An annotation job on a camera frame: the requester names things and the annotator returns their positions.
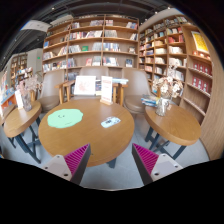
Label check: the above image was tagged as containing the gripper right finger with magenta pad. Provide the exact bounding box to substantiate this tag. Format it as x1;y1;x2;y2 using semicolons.
132;143;182;185

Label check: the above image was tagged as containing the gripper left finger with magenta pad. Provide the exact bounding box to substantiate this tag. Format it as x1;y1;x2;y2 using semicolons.
42;144;91;185

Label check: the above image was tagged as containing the patterned computer mouse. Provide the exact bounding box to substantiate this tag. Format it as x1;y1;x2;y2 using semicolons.
101;117;120;128

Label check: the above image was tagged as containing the green mouse pad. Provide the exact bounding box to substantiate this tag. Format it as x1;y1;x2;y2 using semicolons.
47;109;83;129

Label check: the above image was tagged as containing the round wooden centre table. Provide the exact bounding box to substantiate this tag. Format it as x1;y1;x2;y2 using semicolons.
39;99;134;167

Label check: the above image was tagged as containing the round wooden table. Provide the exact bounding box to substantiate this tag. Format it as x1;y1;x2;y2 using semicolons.
4;101;42;163
145;104;201;159
39;99;134;167

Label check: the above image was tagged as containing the round wooden right table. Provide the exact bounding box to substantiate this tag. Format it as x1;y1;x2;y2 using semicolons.
145;104;201;159

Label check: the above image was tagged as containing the stack of books on chair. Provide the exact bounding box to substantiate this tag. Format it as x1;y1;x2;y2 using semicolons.
141;95;159;107

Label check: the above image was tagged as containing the round wooden left table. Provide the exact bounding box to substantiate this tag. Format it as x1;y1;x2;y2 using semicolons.
4;101;42;163

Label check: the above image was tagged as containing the beige left armchair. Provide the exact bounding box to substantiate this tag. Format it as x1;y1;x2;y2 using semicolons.
38;70;64;112

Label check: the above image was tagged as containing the glass vase with dried flowers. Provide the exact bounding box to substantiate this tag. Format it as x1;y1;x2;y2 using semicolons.
153;65;183;116

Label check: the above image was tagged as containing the white picture board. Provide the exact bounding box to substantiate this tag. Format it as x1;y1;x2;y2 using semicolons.
74;76;96;95

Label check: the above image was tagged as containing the white card on left table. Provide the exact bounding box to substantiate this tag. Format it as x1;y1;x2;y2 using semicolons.
15;90;23;109

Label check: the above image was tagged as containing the beige right armchair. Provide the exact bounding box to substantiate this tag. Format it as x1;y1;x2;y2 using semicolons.
121;67;155;115

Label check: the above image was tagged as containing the white standing sign card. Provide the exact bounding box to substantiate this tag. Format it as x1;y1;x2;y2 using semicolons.
100;76;113;105

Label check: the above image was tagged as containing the left vase with dried flowers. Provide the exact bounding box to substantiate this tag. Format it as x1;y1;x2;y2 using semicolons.
16;75;40;112

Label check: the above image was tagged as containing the far left bookshelf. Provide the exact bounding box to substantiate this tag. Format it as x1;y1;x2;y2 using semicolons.
10;53;33;88

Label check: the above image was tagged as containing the right wooden bookshelf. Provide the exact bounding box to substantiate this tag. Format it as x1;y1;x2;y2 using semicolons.
137;14;215;126

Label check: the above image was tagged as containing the large wooden bookshelf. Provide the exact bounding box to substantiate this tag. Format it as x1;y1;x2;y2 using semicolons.
42;14;139;77

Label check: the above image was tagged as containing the yellow poster on shelf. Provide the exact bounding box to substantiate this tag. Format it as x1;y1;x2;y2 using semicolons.
191;31;209;53

